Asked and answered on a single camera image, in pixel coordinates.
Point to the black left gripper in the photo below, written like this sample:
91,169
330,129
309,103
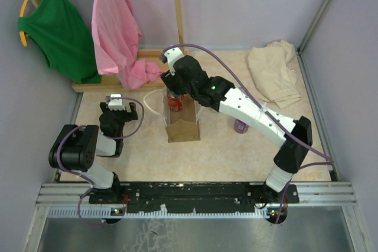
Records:
133,114

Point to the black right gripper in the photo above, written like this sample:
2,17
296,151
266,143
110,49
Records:
170,82

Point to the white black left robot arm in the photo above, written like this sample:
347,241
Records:
76,148

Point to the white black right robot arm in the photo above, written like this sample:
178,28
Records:
291,136

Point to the red Coke can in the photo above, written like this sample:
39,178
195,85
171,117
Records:
175,102

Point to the wooden clothes rack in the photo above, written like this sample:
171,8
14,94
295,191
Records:
111,83

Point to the pink t-shirt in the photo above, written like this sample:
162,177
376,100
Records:
116,35

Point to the beige folded cloth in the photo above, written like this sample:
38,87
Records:
274,80

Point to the green tank top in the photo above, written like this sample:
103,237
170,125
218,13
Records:
64,39

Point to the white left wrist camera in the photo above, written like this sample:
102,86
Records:
115,102

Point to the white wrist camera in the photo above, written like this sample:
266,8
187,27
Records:
115,102
170,57

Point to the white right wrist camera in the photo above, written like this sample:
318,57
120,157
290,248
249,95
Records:
170,57

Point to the canvas bag with rope handles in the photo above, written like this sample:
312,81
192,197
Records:
182,125

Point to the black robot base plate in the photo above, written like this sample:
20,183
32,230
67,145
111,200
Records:
203,197

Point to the aluminium frame rail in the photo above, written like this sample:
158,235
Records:
72,200

